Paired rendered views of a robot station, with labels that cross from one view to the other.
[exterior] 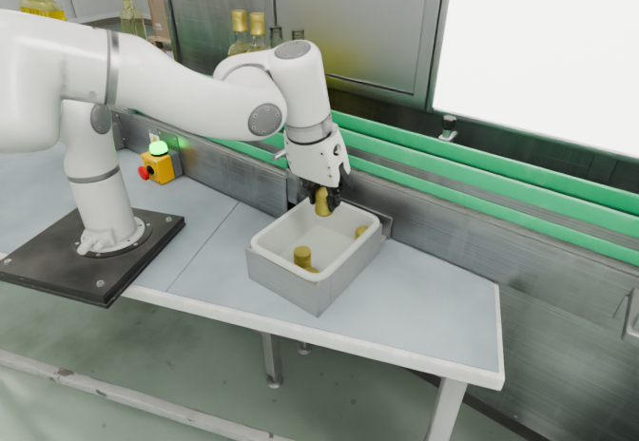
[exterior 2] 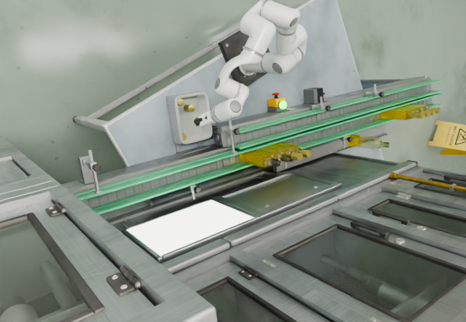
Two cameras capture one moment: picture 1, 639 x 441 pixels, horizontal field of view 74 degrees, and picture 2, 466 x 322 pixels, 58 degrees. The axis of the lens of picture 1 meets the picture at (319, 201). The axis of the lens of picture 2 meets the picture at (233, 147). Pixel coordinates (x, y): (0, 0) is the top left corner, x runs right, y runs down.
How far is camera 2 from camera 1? 1.30 m
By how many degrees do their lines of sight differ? 29
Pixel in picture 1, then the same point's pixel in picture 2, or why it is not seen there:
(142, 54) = (247, 57)
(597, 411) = not seen: hidden behind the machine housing
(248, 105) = (221, 78)
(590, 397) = not seen: hidden behind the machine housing
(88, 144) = (270, 60)
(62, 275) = (239, 37)
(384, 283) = (160, 130)
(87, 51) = (252, 44)
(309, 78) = (223, 106)
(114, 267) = (231, 53)
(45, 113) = (243, 28)
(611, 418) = not seen: hidden behind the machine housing
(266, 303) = (183, 87)
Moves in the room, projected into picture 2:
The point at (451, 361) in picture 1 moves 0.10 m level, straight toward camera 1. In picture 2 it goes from (121, 118) to (113, 96)
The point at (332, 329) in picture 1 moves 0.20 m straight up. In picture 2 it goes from (159, 96) to (179, 98)
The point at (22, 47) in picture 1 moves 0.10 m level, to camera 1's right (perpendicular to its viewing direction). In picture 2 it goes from (258, 29) to (243, 47)
